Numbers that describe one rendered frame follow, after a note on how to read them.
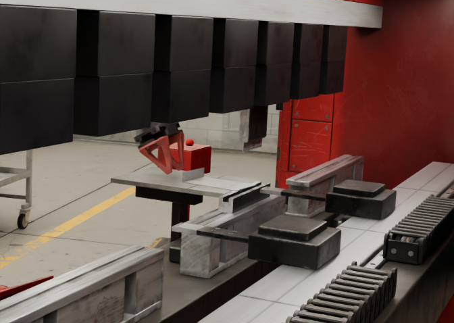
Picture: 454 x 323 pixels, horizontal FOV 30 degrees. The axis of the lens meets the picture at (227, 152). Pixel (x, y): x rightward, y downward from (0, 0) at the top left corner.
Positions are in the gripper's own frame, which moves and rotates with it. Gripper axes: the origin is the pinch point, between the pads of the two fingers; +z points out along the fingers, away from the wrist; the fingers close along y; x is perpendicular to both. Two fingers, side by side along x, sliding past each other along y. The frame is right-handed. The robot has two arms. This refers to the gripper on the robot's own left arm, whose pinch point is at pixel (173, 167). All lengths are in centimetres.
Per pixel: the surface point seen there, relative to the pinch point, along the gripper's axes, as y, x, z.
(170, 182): -4.5, -0.3, 2.7
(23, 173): 264, 236, -60
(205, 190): -7.8, -8.6, 7.5
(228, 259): -16.1, -10.9, 21.5
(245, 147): -3.5, -18.5, 3.1
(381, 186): 0.8, -39.1, 21.4
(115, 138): 625, 381, -107
